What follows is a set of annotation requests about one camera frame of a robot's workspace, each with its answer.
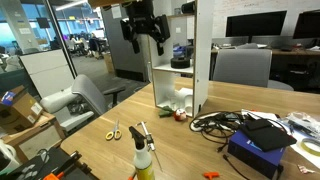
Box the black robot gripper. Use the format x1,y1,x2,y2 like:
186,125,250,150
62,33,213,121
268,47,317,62
120,0,170,56

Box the spray bottle with black trigger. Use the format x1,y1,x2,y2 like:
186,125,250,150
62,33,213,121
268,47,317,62
129,126,155,180

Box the blue object on shelf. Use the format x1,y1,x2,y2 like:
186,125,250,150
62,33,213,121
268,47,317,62
173,46,186,57

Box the white wooden shelf unit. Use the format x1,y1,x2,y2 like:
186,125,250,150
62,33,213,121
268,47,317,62
148,0,213,117

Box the black cylinder on top shelf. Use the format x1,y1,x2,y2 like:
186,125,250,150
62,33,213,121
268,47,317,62
181,1,195,14

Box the white pipe fitting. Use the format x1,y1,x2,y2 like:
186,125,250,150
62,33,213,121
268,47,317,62
175,88,193,115

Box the green plush leaf toy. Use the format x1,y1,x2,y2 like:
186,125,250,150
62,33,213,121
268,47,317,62
158,106,174,118

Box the red white ball toy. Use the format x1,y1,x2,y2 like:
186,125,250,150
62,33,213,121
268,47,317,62
173,109,187,121

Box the grey white office chair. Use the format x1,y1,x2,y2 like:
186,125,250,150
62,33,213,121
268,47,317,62
40,74,126,132

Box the metal digital caliper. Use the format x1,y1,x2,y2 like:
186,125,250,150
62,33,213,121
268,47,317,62
136,121,163,172

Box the grey office chair back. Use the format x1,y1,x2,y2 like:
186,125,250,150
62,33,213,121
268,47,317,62
212,49,294,91

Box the left black computer monitor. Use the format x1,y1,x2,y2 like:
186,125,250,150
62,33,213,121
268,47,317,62
225,11,287,43

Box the black computer monitor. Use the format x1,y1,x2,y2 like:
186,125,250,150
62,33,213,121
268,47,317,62
293,11,320,39
225,11,287,43

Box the orange plastic clamp piece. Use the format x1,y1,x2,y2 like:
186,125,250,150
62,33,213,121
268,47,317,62
203,172,220,180

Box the black pouch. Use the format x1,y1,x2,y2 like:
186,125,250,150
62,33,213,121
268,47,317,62
239,120,297,152

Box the black orange tool case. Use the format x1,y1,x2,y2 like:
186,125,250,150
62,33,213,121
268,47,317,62
0,148,99,180

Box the brown cardboard box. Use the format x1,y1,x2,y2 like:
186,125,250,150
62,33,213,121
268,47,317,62
0,85,44,134

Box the right black computer monitor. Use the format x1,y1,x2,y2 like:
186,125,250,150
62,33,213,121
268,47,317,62
293,11,320,39

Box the blue cardboard box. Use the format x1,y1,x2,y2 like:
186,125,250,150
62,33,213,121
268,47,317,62
227,131,285,180

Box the clear plastic bag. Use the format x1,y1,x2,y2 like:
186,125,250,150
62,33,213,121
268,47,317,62
284,112,320,139

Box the yellow tape roll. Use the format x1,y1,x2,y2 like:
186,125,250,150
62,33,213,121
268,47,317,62
300,138,320,156

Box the yellow handled scissors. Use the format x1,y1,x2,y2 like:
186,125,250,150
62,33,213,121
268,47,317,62
105,121,122,140

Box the tangled black cables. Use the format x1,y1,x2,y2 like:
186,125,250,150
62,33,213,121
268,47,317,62
188,110,251,154

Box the orange handled long tool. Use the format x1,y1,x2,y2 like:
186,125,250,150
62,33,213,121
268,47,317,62
128,171,137,180

